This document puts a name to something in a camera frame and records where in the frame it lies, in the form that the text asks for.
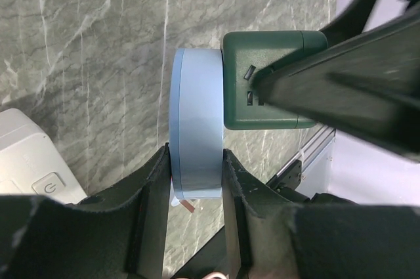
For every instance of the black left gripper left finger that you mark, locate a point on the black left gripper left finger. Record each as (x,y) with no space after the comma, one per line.
(117,233)

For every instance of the aluminium right side rail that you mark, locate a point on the aluminium right side rail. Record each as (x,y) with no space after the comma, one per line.
(310,169)

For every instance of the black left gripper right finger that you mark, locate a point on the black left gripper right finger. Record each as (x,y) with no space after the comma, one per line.
(270,237)

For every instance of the white power strip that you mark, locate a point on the white power strip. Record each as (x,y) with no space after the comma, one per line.
(31,164)

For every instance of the light blue round socket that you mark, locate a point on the light blue round socket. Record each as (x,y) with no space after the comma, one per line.
(196,123)

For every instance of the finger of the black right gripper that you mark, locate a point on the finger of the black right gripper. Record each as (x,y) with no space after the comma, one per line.
(350,22)
(367,87)

